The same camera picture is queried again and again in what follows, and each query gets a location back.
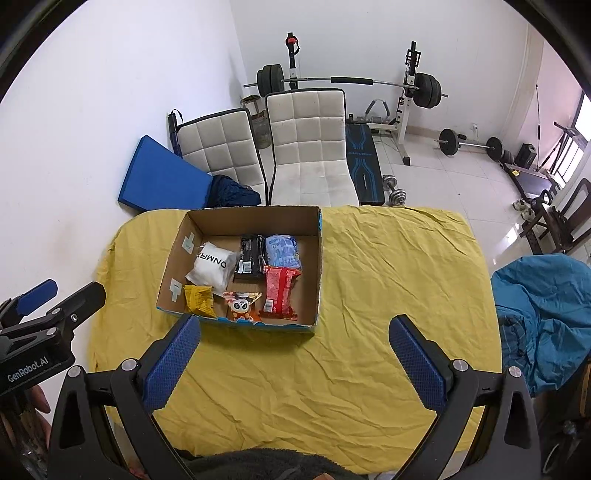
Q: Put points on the black snack packet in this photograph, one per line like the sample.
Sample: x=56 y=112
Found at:
x=249 y=258

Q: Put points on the person's left hand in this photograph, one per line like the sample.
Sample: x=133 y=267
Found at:
x=40 y=400

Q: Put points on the black blue weight bench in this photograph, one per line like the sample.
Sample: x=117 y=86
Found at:
x=364 y=170

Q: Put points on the white pillow packet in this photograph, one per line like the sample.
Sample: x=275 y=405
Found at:
x=212 y=267

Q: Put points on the dark fuzzy clothing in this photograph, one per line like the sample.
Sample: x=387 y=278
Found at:
x=277 y=464

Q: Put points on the dark blue cloth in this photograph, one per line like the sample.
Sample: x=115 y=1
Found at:
x=231 y=194

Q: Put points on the red snack packet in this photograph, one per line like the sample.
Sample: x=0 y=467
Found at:
x=279 y=290

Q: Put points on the yellow snack packet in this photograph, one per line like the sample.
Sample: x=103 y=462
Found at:
x=198 y=300

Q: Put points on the long barbell with black plates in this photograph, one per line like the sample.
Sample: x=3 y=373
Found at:
x=351 y=81

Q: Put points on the chrome dumbbell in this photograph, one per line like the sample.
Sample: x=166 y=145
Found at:
x=395 y=191

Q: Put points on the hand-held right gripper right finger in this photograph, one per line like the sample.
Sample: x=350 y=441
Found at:
x=415 y=364

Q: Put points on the cardboard box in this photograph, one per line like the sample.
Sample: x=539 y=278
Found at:
x=217 y=221

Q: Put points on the white barbell rack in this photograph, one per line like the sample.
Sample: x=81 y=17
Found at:
x=406 y=115

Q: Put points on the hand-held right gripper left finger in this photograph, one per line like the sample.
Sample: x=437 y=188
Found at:
x=173 y=364

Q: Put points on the blue foam mat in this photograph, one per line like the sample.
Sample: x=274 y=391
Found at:
x=157 y=180

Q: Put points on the light blue snack packet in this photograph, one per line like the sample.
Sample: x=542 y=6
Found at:
x=281 y=249

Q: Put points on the black treadmill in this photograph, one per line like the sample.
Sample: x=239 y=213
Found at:
x=531 y=177

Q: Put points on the black bag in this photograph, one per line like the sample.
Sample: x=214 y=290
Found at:
x=572 y=438

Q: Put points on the white shoe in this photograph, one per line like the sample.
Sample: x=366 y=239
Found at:
x=518 y=204
x=528 y=211

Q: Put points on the blue duvet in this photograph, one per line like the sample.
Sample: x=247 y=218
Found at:
x=545 y=300

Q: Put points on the small white padded chair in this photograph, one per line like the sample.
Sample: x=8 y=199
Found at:
x=217 y=147

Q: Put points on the dark wooden chair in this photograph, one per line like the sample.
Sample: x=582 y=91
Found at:
x=577 y=203

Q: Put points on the black speaker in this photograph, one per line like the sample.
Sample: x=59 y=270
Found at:
x=526 y=155

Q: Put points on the thin black pole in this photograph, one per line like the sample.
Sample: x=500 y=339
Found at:
x=538 y=115

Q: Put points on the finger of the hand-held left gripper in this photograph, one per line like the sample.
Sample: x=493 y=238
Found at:
x=85 y=297
x=39 y=294

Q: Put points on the large white padded chair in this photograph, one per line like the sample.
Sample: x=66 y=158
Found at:
x=309 y=138

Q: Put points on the panda print snack packet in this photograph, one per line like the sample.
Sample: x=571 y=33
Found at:
x=242 y=307

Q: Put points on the yellow tablecloth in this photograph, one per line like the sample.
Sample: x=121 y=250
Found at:
x=369 y=300

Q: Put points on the short barbell with black plates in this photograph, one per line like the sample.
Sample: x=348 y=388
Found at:
x=471 y=144

